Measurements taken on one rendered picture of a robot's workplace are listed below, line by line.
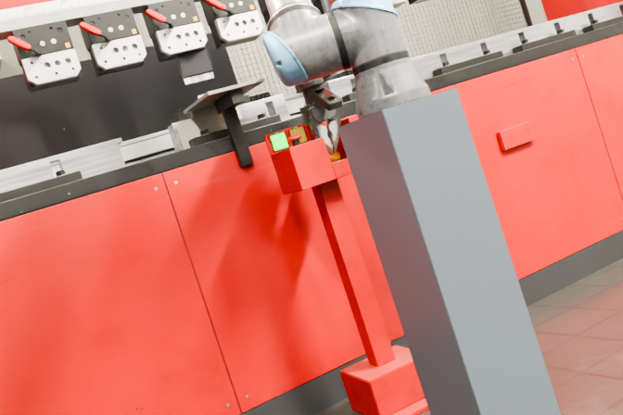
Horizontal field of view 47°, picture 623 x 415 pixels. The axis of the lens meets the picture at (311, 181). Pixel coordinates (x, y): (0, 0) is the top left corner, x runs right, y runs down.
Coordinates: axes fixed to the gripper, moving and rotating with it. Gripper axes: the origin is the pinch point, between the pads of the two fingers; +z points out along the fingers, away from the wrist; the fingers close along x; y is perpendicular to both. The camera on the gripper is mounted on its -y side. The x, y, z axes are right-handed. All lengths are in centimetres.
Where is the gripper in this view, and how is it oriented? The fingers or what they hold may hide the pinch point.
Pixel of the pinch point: (333, 148)
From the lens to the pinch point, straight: 201.9
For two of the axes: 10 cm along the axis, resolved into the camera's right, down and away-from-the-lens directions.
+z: 2.8, 9.5, 1.0
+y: -3.9, 0.1, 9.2
